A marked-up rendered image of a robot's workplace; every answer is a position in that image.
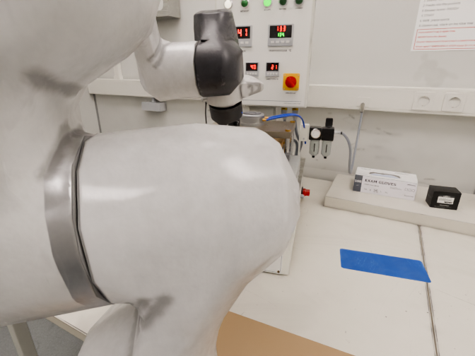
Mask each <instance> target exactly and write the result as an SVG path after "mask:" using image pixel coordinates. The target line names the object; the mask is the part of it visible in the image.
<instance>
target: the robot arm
mask: <svg viewBox="0 0 475 356"><path fill-rule="evenodd" d="M159 4H160V0H0V327H2V326H8V325H12V324H19V323H23V322H26V321H33V320H37V319H43V318H47V317H51V316H58V315H62V314H68V313H72V312H79V311H83V310H87V309H93V308H97V307H104V306H107V305H111V304H112V306H111V307H110V308H109V309H108V310H107V311H106V312H105V313H104V314H103V315H102V316H101V317H100V318H99V319H98V321H97V322H96V323H95V324H94V325H93V326H92V327H91V328H90V329H89V331H88V334H87V336H86V339H85V340H84V342H83V345H82V347H81V350H80V352H79V354H78V356H217V350H216V341H217V337H218V330H219V328H220V326H221V324H222V321H223V319H224V317H225V316H226V314H227V313H228V312H229V310H230V308H231V307H232V306H233V304H234V303H235V301H236V300H237V298H238V297H239V296H240V294H241V292H242V291H243V290H244V289H245V287H246V285H247V284H248V283H249V282H251V281H252V280H253V279H254V278H256V277H257V276H258V275H259V274H260V273H261V272H262V271H264V270H265V269H266V268H268V267H269V266H270V265H271V264H272V263H273V262H275V261H276V260H277V259H278V258H279V257H281V256H282V255H283V254H284V252H285V250H286V248H287V246H288V243H289V241H290V239H291V236H292V234H293V231H294V229H295V226H296V224H297V222H298V219H299V217H300V186H299V183H298V180H297V179H296V176H295V174H294V172H293V170H292V168H291V166H290V164H289V162H288V159H287V157H286V155H285V153H284V151H283V149H282V147H281V145H280V143H279V142H278V141H276V140H275V139H273V138H272V137H270V135H268V134H267V133H265V132H263V131H261V130H259V129H257V128H253V127H243V126H240V118H241V117H242V99H243V98H245V97H249V96H251V95H253V94H256V93H259V92H261V91H263V89H264V84H263V83H262V82H261V81H259V80H258V79H256V78H255V77H253V76H249V75H244V69H243V55H242V49H241V48H240V46H239V42H238V33H237V29H236V26H235V21H234V17H233V12H231V11H229V10H227V9H225V8H224V9H217V10H208V11H199V12H197V13H195V14H194V41H189V42H169V41H167V40H163V39H162V38H161V37H160V35H159V31H158V25H157V21H156V15H157V12H158V7H159ZM133 52H134V54H135V57H136V63H137V66H138V71H139V78H140V83H141V85H142V86H143V89H144V90H145V91H146V92H147V93H148V94H150V95H151V96H153V97H154V98H155V99H157V100H158V101H160V102H162V101H166V100H174V99H186V98H198V97H200V98H201V101H202V102H206V103H208V104H209V109H210V113H211V118H212V120H213V121H215V122H216V123H217V124H218V125H216V124H198V123H193V124H180V125H173V126H160V127H153V128H145V129H132V130H125V131H112V132H105V133H97V134H92V133H87V131H86V128H85V126H84V125H83V122H82V120H81V110H80V105H79V102H80V100H81V98H82V96H83V94H84V92H85V89H86V87H87V85H88V84H90V83H92V82H93V81H94V80H95V79H97V78H99V77H100V76H101V75H103V74H104V73H106V72H107V71H109V70H110V69H112V68H113V67H114V66H116V65H118V64H119V63H120V62H122V61H123V60H125V59H126V58H127V57H129V56H130V55H131V54H132V53H133Z"/></svg>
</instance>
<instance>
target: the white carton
mask: <svg viewBox="0 0 475 356"><path fill-rule="evenodd" d="M417 185H418V180H417V177H416V174H411V173H405V172H395V171H389V170H379V169H373V168H367V167H358V168H357V170H356V174H355V179H354V184H353V191H359V192H364V193H369V194H377V195H381V196H389V197H394V198H402V199H406V200H411V201H414V199H415V196H416V191H417Z"/></svg>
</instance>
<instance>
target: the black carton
mask: <svg viewBox="0 0 475 356"><path fill-rule="evenodd" d="M461 195H462V193H461V192H460V191H459V190H458V189H457V188H456V187H448V186H435V185H429V188H428V193H427V196H426V203H427V204H428V205H429V207H431V208H443V209H449V210H457V208H458V205H459V201H460V198H461Z"/></svg>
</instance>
